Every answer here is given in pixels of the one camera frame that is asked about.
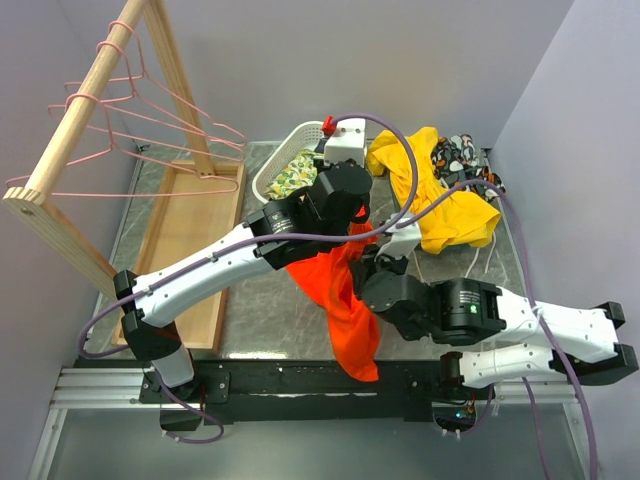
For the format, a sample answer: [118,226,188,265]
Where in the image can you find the orange mesh shorts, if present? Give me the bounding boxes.
[286,236,380,382]

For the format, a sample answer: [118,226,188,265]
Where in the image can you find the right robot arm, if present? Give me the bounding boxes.
[349,251,639,399]

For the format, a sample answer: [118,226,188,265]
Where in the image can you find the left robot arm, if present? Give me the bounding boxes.
[114,160,372,402]

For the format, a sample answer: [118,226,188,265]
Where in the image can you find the lemon print garment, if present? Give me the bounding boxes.
[264,149,317,200]

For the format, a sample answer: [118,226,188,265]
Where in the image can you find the white plastic laundry basket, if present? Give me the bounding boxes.
[252,121,324,203]

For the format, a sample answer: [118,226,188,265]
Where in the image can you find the yellow garment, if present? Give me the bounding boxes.
[367,126,502,255]

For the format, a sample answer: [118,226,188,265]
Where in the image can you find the black white orange patterned garment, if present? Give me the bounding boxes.
[431,134,506,193]

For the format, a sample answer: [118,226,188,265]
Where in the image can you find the wooden clothes rack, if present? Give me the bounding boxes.
[2,0,249,353]

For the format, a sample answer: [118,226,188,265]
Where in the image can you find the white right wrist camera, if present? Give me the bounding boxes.
[376,212,422,260]

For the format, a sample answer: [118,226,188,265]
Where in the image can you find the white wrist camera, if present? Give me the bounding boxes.
[376,212,422,260]
[321,116,367,167]

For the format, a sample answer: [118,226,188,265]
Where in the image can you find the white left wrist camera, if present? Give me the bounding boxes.
[321,116,367,167]

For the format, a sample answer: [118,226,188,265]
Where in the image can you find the pink wire hanger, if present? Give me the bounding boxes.
[108,9,247,156]
[48,76,247,163]
[4,107,240,199]

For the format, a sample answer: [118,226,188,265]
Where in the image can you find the white drawstring cord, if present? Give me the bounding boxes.
[412,234,499,284]

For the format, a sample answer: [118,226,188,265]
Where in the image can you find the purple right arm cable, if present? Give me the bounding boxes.
[387,179,599,480]

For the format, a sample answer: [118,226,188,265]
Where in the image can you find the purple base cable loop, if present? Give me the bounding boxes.
[149,394,225,445]

